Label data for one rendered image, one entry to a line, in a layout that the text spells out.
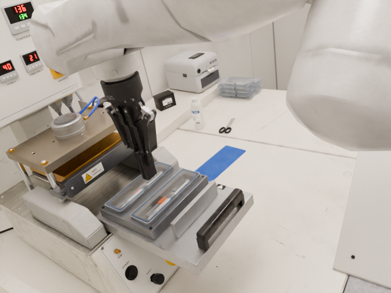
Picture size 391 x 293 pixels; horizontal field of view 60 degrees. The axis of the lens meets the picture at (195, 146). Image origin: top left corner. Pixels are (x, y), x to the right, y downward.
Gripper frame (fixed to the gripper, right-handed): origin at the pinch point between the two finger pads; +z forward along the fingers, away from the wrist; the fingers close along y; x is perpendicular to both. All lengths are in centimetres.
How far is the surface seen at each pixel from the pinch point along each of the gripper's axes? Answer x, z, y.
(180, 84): 88, 24, -68
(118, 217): -10.2, 8.0, -1.6
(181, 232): -6.2, 9.7, 12.5
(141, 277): -10.9, 26.2, -0.7
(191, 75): 88, 18, -59
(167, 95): 71, 21, -61
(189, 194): 2.7, 8.1, 8.1
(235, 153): 52, 32, -13
